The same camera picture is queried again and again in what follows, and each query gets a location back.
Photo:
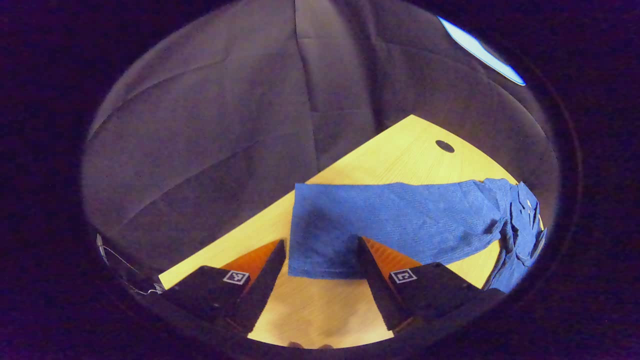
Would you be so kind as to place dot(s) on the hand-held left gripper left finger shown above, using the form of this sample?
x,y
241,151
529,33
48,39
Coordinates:
x,y
262,290

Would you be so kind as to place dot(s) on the black backdrop cloth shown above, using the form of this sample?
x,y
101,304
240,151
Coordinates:
x,y
225,125

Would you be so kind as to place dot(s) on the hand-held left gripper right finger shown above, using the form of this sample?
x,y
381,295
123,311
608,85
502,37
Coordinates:
x,y
382,292

